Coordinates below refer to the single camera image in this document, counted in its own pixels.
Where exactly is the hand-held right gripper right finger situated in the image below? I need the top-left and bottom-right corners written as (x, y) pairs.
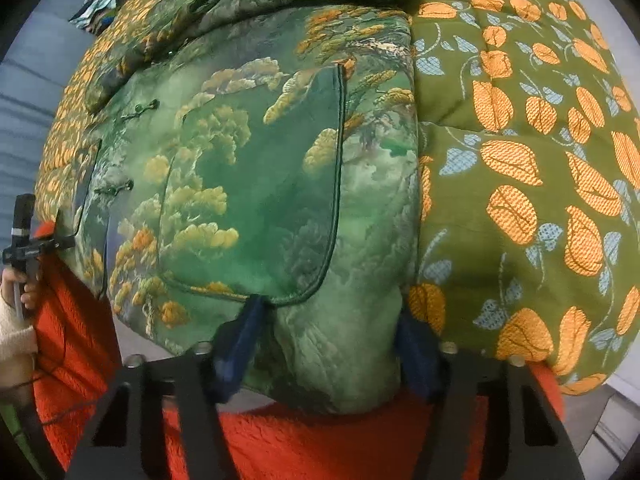
top-left (397, 310), bottom-right (587, 480)

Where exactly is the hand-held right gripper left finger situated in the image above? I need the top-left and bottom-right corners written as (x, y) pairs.
top-left (65, 297), bottom-right (267, 480)

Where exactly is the green landscape print jacket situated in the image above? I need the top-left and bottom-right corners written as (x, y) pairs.
top-left (65, 0), bottom-right (427, 415)

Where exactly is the pile of mixed clothes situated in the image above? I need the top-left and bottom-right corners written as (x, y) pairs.
top-left (69, 0), bottom-right (138, 37)

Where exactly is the person's left hand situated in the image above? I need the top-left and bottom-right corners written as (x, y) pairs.
top-left (0, 266), bottom-right (41, 315)

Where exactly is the red fleece blanket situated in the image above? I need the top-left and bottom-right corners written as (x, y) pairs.
top-left (29, 220), bottom-right (567, 480)

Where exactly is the blue-grey curtain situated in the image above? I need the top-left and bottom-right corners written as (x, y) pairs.
top-left (0, 7), bottom-right (93, 273)

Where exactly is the orange leaf print quilt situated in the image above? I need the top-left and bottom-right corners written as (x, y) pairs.
top-left (34, 0), bottom-right (640, 397)

